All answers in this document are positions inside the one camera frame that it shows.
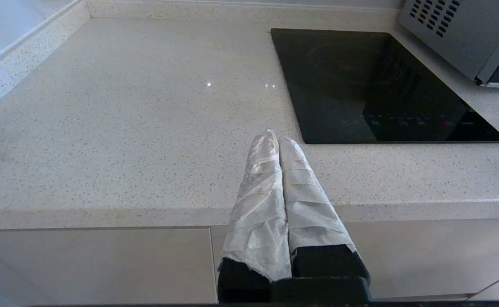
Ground left gripper left finger wrapped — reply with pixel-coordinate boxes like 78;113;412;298
218;129;293;303

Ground left gripper right finger wrapped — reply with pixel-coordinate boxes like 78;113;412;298
279;136;371;280

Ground silver black microwave oven body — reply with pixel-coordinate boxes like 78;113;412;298
397;0;499;89

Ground beige cabinet front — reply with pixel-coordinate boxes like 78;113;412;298
0;228;216;306
210;218;499;300

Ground black glass induction cooktop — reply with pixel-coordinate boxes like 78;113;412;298
271;28;499;145

